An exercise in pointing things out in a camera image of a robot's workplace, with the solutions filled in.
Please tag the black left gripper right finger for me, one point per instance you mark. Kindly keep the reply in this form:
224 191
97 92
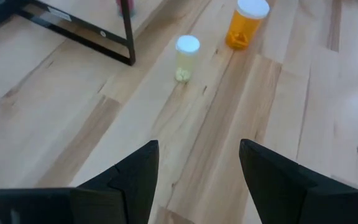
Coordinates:
284 199

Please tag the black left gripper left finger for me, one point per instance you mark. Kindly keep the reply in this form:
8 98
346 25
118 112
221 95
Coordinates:
129 196

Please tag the small white-capped medicine bottle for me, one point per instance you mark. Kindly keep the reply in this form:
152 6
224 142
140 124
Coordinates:
186 59

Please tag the large orange medicine bottle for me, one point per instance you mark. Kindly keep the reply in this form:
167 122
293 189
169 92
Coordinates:
245 26

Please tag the teal bottle with red pills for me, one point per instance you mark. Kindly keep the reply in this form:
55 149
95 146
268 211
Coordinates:
125 6

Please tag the wooden shelf board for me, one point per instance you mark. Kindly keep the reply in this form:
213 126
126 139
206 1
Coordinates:
104 14

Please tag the black metal rig frame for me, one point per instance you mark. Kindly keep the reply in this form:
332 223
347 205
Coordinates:
129 40

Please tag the white frame label sticker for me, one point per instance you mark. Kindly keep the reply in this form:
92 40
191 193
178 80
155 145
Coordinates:
59 14

